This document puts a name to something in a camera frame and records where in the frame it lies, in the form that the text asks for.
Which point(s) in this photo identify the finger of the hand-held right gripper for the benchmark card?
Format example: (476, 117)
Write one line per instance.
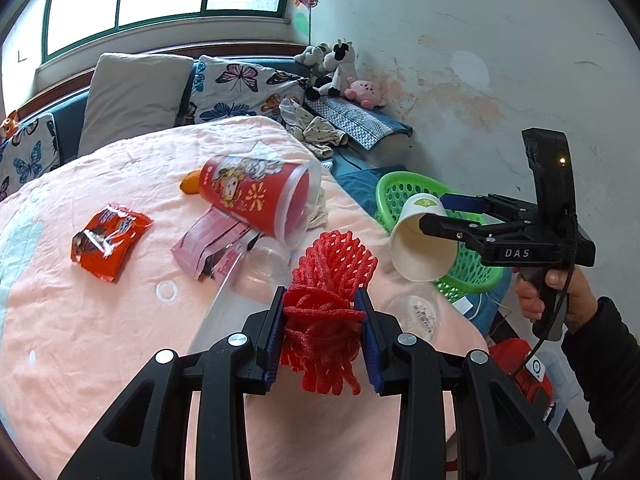
(445, 225)
(462, 202)

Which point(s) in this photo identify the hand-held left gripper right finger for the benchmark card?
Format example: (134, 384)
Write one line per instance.
(367, 342)

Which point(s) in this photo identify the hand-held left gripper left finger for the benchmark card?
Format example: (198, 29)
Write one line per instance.
(274, 332)

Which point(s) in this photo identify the white paper cup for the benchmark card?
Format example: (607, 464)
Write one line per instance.
(417, 260)

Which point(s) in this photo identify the green plastic basket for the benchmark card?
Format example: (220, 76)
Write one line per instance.
(395, 195)

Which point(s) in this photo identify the red foam fruit net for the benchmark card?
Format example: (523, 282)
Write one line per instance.
(325, 280)

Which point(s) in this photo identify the person's right forearm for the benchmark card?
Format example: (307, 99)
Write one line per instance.
(610, 370)

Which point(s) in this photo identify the person's right hand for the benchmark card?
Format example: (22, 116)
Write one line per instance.
(529, 300)

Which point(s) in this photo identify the clear plastic cup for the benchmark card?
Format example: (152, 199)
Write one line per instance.
(220, 320)
(260, 270)

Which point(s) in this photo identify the clear plastic lid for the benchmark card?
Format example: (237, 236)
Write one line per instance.
(415, 312)

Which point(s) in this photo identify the white bedside cabinet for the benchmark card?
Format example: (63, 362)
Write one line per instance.
(395, 150)

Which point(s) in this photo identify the pink snack wrapper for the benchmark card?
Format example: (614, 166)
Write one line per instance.
(205, 240)

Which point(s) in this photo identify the crumpled white tissue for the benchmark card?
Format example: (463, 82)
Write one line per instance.
(317, 210)

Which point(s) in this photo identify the blue patterned towel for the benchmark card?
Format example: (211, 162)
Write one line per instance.
(360, 122)

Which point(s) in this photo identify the red toy car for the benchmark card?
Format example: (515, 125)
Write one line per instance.
(510, 355)

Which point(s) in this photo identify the pink plush toy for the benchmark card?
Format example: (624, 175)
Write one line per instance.
(365, 91)

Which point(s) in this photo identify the red printed plastic cup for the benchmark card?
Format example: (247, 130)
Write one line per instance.
(240, 185)

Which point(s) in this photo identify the patterned beige garment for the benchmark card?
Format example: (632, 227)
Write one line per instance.
(320, 130)

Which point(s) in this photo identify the orange fruit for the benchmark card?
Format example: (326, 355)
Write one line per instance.
(190, 183)

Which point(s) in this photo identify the black and white cow plush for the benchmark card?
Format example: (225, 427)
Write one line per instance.
(342, 67)

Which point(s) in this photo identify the flat white tissue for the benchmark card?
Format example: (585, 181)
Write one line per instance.
(262, 150)

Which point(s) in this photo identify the orange snack wrapper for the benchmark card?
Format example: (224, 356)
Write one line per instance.
(107, 240)

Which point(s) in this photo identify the grey plush toy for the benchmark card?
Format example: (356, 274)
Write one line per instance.
(312, 57)

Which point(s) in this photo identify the large butterfly print pillow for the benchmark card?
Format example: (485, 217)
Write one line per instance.
(240, 90)

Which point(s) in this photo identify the grey pillow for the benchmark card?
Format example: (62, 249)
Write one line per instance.
(130, 100)

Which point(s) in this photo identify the blue upholstered headboard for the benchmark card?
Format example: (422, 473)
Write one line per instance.
(67, 120)

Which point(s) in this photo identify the small butterfly print pillow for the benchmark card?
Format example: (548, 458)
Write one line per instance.
(30, 155)

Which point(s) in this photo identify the orange fox plush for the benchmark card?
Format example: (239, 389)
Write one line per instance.
(7, 125)

